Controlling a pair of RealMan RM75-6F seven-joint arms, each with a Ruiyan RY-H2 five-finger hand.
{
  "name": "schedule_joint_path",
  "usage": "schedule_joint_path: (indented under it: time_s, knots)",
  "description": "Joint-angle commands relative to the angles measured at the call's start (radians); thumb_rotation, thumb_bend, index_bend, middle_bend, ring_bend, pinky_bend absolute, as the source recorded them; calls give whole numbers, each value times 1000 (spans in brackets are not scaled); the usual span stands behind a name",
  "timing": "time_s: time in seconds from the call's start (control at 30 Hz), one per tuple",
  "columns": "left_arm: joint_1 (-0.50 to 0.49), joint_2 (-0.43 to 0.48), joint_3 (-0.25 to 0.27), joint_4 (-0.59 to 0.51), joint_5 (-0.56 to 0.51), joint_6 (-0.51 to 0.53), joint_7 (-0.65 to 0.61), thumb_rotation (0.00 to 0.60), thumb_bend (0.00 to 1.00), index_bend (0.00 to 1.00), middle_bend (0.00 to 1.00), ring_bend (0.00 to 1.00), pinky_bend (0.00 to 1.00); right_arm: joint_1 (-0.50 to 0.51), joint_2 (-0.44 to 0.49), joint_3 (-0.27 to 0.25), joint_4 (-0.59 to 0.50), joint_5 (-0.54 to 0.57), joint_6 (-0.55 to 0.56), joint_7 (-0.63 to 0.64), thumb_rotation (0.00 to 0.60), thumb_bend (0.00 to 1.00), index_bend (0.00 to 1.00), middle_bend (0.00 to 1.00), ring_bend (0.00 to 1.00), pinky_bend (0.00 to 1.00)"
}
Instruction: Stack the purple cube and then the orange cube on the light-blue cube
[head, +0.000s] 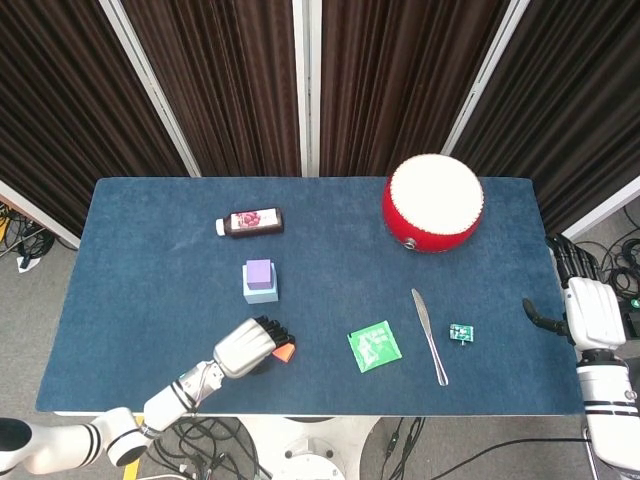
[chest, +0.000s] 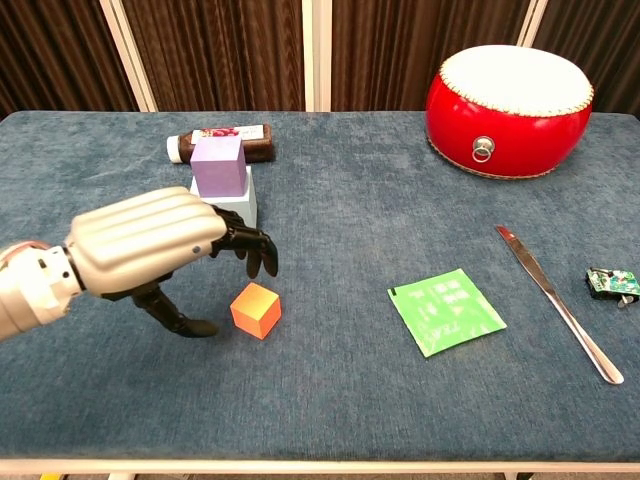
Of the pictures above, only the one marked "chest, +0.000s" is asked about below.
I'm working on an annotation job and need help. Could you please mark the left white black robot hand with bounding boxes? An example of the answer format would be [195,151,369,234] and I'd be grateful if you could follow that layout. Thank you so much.
[63,185,280,338]

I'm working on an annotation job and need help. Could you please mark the purple cube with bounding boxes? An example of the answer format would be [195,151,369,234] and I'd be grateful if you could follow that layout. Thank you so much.
[189,135,249,199]

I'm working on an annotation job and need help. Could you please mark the orange cube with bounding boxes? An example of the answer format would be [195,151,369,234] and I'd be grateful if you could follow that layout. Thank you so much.
[229,281,282,341]

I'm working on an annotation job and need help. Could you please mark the light blue cube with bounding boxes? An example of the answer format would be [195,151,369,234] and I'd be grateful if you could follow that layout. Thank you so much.
[188,166,259,229]

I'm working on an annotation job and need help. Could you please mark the dark brown bottle white cap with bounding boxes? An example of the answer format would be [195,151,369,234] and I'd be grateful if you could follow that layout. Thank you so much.
[166,123,277,165]

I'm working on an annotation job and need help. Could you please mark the blue table cloth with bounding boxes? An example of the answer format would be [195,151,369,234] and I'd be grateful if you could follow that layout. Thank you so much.
[0,109,640,464]

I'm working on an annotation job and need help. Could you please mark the green tea sachet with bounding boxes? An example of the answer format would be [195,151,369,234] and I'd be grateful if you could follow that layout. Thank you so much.
[387,267,508,359]

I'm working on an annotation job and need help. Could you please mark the red drum white skin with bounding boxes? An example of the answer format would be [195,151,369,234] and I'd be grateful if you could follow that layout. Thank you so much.
[424,44,596,180]

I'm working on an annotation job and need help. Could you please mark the silver table knife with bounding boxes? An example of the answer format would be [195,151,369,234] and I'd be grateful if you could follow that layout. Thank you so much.
[494,224,626,386]

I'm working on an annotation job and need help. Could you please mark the small green circuit board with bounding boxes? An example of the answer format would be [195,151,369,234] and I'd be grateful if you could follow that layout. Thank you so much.
[584,266,640,309]

